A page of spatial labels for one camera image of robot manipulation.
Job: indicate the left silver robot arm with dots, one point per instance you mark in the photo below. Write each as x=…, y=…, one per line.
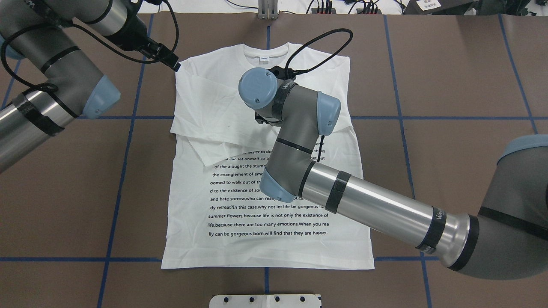
x=62, y=82

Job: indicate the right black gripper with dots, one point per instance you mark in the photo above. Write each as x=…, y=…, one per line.
x=262, y=119

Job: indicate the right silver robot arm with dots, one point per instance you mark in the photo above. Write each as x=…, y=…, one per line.
x=507, y=239

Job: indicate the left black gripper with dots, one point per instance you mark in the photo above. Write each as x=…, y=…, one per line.
x=133, y=34

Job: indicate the aluminium frame post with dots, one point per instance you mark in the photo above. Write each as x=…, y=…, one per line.
x=268, y=9

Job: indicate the white long-sleeve printed shirt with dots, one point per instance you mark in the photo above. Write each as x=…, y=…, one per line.
x=217, y=215

